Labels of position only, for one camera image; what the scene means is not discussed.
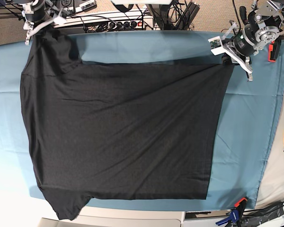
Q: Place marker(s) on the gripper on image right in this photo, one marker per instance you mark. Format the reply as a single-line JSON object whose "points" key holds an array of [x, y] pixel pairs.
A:
{"points": [[241, 46]]}

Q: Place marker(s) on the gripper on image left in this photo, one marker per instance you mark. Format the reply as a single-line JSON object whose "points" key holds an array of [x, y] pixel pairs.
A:
{"points": [[36, 12]]}

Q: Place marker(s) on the dark grey T-shirt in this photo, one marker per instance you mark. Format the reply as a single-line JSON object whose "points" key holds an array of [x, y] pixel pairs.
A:
{"points": [[118, 131]]}

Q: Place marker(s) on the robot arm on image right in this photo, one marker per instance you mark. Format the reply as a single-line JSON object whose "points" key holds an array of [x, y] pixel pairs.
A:
{"points": [[261, 27]]}

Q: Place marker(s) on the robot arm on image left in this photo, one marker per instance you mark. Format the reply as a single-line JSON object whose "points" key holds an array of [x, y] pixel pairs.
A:
{"points": [[19, 2]]}

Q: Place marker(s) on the orange black clamp top right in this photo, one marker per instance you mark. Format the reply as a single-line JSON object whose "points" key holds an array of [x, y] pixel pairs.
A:
{"points": [[273, 50]]}

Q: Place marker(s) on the teal table cloth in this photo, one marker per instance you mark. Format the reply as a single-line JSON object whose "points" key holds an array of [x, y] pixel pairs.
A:
{"points": [[248, 158]]}

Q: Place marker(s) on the white power strip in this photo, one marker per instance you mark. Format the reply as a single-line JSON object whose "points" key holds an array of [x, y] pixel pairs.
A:
{"points": [[143, 22]]}

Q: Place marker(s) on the blue orange clamp bottom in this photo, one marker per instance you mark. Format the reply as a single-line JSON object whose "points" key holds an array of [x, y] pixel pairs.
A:
{"points": [[235, 215]]}

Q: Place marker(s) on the black plastic bag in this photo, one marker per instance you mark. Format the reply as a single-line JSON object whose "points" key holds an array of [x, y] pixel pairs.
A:
{"points": [[255, 219]]}

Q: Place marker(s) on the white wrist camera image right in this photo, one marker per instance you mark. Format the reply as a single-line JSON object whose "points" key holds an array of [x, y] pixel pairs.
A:
{"points": [[216, 45]]}

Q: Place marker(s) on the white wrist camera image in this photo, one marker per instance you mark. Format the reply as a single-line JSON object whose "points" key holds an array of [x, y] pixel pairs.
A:
{"points": [[216, 45], [60, 16]]}

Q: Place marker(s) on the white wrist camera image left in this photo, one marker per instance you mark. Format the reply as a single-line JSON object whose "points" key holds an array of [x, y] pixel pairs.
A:
{"points": [[60, 16]]}

